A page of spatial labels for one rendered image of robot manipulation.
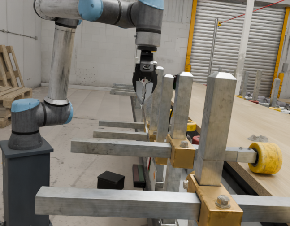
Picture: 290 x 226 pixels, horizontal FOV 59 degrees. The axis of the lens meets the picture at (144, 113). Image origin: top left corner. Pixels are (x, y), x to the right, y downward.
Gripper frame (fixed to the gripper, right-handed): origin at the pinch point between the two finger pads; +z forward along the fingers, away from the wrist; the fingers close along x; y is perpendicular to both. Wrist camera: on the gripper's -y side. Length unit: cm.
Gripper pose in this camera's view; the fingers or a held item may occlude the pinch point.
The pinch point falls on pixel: (142, 102)
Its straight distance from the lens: 94.8
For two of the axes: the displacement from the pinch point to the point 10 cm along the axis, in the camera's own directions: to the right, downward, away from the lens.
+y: -0.8, -2.1, 9.7
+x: -9.9, -0.7, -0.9
